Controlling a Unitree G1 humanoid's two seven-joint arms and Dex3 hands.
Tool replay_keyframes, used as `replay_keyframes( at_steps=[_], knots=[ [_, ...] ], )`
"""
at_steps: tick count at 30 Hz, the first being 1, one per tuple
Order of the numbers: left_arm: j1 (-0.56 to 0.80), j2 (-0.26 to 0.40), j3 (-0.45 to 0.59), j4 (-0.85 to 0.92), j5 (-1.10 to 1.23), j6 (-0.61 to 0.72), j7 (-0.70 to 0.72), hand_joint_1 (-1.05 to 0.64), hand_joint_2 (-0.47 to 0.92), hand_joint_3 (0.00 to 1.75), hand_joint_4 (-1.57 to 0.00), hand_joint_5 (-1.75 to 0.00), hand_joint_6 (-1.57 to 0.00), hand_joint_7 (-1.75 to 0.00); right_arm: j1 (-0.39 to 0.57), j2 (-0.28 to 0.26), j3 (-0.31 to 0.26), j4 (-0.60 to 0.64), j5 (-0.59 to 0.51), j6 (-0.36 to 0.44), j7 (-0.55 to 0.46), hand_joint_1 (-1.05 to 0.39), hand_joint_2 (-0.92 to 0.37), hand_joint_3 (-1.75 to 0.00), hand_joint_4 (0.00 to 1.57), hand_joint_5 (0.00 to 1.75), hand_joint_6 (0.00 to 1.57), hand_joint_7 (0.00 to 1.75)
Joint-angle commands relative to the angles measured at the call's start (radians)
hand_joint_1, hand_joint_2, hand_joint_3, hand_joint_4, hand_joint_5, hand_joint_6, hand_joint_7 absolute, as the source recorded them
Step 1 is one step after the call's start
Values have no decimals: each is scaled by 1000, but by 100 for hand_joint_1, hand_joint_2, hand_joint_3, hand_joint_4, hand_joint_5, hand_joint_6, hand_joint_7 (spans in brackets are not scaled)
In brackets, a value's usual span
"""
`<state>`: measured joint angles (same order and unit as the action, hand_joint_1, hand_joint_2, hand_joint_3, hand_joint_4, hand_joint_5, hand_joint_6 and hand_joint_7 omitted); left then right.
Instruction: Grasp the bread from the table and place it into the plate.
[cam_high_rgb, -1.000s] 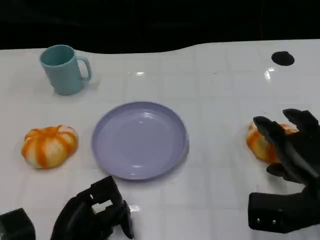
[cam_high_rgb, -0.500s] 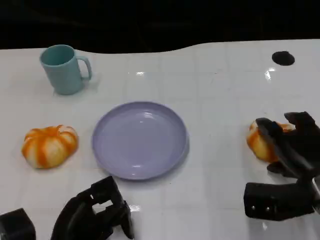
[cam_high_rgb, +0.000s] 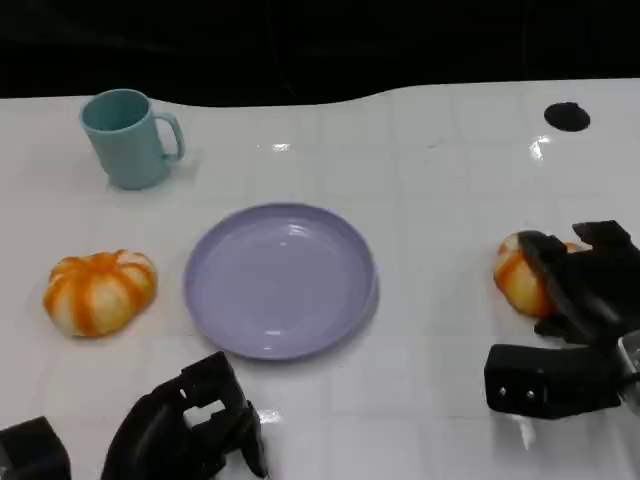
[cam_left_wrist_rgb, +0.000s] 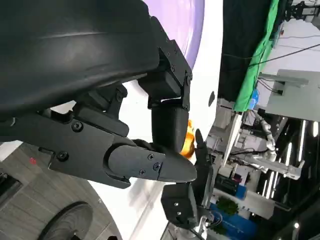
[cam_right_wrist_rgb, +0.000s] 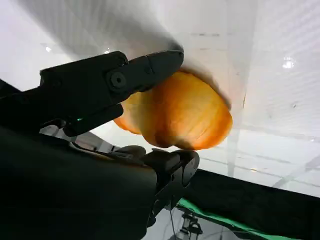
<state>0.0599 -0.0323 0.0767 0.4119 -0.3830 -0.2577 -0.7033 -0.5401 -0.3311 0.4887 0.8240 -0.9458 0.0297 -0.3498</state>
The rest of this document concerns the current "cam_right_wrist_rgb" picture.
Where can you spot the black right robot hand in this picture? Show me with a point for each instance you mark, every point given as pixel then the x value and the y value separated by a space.
pixel 62 187

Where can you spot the orange and white bread roll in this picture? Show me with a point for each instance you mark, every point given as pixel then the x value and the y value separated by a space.
pixel 187 112

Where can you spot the black metal stand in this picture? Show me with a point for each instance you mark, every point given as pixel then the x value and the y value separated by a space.
pixel 191 225

